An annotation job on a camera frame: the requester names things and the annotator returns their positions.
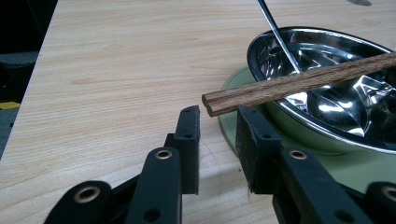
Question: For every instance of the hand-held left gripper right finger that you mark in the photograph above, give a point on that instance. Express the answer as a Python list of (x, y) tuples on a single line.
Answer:
[(258, 155)]

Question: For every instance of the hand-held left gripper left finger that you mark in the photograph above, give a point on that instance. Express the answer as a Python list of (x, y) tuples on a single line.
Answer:
[(190, 155)]

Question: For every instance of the brown wooden chopstick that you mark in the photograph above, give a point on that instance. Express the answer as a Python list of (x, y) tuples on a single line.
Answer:
[(274, 95), (280, 81)]

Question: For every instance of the silver metal spoon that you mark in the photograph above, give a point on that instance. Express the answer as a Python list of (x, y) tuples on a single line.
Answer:
[(277, 31)]

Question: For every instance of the steel bowl with green outside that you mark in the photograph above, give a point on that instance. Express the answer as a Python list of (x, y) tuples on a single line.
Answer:
[(336, 56)]

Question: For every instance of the pale green round plate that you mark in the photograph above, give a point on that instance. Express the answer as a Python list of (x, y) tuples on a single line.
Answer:
[(358, 168)]

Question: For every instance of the yellow strip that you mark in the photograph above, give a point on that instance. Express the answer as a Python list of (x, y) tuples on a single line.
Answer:
[(8, 105)]

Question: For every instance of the grey padded object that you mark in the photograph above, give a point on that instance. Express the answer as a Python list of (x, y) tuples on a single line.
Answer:
[(18, 59)]

